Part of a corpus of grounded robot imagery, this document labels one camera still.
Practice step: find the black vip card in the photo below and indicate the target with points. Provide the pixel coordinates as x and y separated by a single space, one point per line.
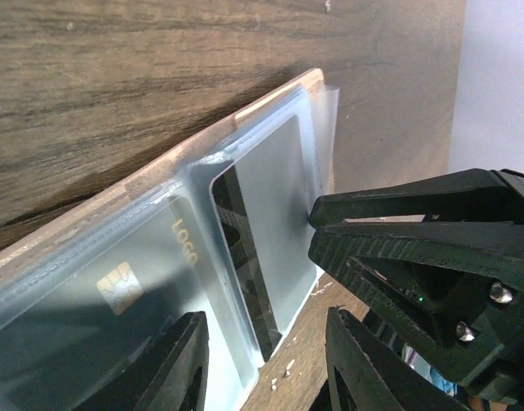
262 201

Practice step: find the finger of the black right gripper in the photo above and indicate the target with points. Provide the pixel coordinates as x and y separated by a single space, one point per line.
453 291
473 195

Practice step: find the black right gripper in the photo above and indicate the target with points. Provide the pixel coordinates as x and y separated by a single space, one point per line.
496 388

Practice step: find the black logo card in holder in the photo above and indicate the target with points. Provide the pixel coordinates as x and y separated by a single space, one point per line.
79 317

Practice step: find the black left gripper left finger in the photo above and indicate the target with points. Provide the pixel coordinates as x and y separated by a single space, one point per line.
171 375

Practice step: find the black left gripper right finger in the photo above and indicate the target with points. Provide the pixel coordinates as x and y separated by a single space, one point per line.
364 374

